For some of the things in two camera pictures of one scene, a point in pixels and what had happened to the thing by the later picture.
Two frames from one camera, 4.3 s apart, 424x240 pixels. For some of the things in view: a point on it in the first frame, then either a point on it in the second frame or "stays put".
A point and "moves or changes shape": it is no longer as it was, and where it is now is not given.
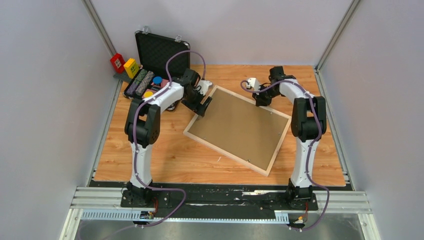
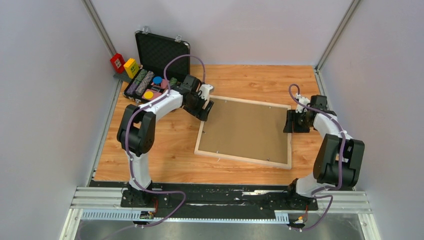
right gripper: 261,101 -> 291,125
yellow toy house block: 131,67 stays put
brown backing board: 241,128 moves or changes shape
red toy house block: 118,62 stays put
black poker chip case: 152,53 stays put
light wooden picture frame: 236,127 -> 288,165
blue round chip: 157,80 stays put
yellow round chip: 148,94 stays put
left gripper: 198,108 stays put
